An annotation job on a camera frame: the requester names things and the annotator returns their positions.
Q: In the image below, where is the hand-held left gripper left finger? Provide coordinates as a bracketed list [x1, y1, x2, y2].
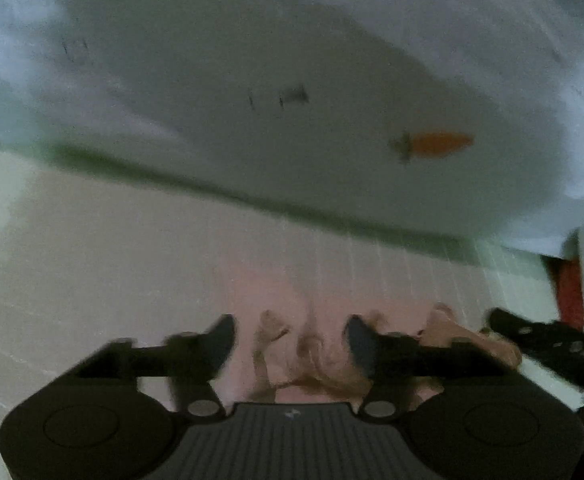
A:
[78, 314, 237, 418]

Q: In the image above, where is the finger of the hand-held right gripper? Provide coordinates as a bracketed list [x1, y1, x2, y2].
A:
[486, 308, 584, 405]

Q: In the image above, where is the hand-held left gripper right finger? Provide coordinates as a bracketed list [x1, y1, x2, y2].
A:
[345, 314, 506, 418]

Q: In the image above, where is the beige garment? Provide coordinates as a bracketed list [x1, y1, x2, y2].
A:
[211, 262, 524, 407]

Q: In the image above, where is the red and white cloth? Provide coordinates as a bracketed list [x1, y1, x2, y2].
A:
[542, 222, 584, 333]

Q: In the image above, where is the green grid bed sheet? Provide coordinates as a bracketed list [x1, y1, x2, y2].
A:
[0, 152, 584, 480]

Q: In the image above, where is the carrot print light blue quilt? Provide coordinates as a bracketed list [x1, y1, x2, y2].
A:
[0, 0, 584, 261]

